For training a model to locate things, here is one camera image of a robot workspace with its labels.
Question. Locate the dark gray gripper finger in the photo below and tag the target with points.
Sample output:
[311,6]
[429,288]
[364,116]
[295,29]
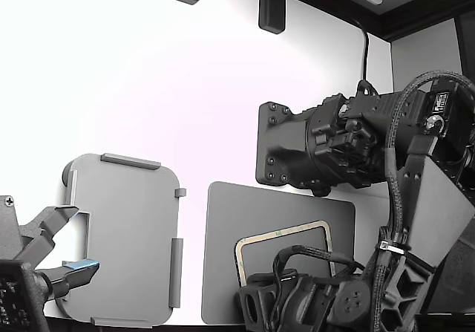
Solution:
[44,228]
[78,274]

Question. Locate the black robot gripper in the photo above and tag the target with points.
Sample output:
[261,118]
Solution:
[297,298]

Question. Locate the beige rectangular frame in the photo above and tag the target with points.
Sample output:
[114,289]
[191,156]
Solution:
[239,265]

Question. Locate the black six-joint robot arm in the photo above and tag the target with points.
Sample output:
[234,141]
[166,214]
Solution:
[289,150]

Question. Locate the gray holder with ridges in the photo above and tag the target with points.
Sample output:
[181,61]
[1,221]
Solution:
[130,235]

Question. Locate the flat gray plate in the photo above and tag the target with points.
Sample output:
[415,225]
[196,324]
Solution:
[222,235]

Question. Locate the white zip tie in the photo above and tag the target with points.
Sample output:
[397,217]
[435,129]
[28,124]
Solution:
[391,248]

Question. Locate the dark textured side panel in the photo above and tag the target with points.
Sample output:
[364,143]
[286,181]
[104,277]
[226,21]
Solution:
[456,272]

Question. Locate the dark enclosure frame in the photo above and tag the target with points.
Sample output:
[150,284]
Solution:
[408,16]

